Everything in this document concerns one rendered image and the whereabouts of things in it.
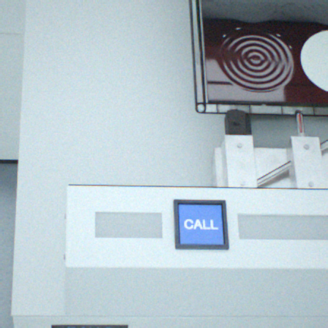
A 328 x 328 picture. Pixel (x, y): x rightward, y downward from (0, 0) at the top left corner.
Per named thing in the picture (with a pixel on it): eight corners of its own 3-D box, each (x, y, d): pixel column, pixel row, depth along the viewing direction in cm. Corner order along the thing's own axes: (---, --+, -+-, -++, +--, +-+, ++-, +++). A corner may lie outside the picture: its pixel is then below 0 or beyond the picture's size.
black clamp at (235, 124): (223, 119, 114) (227, 107, 112) (241, 119, 114) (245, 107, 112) (225, 143, 112) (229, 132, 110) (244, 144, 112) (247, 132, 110)
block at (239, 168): (220, 146, 112) (224, 133, 110) (248, 147, 113) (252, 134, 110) (225, 206, 108) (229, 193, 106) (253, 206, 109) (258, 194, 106)
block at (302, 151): (285, 148, 113) (291, 135, 110) (313, 148, 113) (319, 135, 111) (292, 206, 109) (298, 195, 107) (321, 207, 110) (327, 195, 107)
